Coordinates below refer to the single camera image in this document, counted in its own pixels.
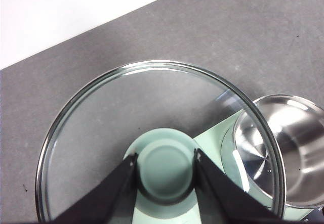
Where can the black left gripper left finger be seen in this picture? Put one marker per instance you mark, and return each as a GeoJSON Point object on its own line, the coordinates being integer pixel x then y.
{"type": "Point", "coordinates": [108, 196]}

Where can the black control panel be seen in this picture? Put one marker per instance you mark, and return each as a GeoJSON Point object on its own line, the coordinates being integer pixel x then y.
{"type": "Point", "coordinates": [316, 216]}

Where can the mint green cooker base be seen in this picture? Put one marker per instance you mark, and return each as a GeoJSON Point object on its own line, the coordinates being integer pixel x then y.
{"type": "Point", "coordinates": [296, 212]}

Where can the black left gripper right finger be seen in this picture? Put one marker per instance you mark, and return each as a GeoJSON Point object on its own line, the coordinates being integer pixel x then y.
{"type": "Point", "coordinates": [222, 198]}

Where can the glass lid with green knob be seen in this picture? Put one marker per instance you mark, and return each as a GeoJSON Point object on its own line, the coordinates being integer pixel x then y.
{"type": "Point", "coordinates": [164, 168]}

